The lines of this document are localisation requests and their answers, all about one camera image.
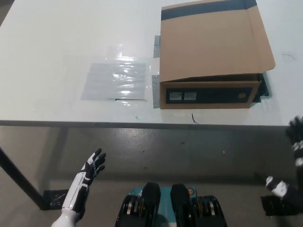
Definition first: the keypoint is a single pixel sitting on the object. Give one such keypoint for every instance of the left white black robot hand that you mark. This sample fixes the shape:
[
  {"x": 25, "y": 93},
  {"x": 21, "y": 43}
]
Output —
[{"x": 81, "y": 184}]

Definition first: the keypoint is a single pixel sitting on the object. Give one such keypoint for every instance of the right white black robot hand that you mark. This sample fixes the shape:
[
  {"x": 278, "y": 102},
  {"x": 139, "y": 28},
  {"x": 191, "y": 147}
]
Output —
[{"x": 298, "y": 146}]

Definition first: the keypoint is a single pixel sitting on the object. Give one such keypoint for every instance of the brown cardboard storage box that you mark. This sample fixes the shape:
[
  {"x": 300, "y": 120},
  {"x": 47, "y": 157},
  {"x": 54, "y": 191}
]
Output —
[{"x": 203, "y": 47}]

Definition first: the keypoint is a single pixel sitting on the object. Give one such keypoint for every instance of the black floor tape patch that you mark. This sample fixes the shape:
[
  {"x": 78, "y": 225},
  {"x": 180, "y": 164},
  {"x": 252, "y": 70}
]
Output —
[
  {"x": 55, "y": 197},
  {"x": 270, "y": 205}
]

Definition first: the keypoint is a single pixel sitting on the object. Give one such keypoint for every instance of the black metal table leg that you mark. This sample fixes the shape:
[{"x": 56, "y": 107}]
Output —
[{"x": 23, "y": 179}]

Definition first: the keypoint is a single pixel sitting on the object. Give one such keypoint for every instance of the black tape patch on table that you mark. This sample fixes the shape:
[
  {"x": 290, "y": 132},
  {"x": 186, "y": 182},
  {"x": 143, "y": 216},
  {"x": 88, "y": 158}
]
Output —
[{"x": 264, "y": 89}]

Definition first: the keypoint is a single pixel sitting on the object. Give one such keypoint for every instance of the clear plastic sheet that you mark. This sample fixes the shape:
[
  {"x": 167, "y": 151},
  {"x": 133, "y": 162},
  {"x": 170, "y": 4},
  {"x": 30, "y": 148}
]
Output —
[{"x": 113, "y": 80}]

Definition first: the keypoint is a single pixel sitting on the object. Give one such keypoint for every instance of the long grey tape strip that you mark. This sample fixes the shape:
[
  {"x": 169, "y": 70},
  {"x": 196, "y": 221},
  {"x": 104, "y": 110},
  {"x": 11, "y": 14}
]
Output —
[{"x": 155, "y": 92}]

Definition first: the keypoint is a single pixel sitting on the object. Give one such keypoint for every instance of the short grey tape strip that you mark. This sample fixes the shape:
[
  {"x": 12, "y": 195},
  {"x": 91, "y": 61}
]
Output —
[{"x": 157, "y": 46}]

